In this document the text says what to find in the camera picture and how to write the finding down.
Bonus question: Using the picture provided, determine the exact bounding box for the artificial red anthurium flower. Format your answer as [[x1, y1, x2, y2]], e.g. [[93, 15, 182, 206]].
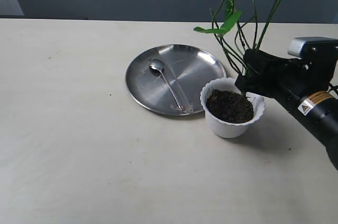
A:
[[194, 0, 282, 81]]

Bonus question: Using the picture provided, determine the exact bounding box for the round stainless steel plate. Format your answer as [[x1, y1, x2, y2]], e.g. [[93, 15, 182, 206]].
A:
[[125, 44, 226, 116]]

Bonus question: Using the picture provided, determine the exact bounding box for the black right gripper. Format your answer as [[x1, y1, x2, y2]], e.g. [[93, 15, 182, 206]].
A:
[[235, 46, 337, 110]]

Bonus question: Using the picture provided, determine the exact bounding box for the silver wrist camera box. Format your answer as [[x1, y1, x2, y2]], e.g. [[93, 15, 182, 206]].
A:
[[287, 36, 337, 58]]

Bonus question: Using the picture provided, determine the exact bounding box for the white scalloped plastic pot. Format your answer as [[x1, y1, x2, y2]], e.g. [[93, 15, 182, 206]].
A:
[[200, 78, 265, 138]]

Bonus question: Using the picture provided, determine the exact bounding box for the dark soil in pot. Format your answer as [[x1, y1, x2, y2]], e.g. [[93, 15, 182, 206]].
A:
[[206, 89, 254, 124]]

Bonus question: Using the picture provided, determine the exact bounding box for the small silver metal spoon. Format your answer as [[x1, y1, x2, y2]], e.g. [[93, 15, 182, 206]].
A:
[[149, 59, 184, 112]]

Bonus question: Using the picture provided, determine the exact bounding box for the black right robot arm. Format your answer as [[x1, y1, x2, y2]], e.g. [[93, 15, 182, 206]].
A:
[[235, 42, 337, 167]]

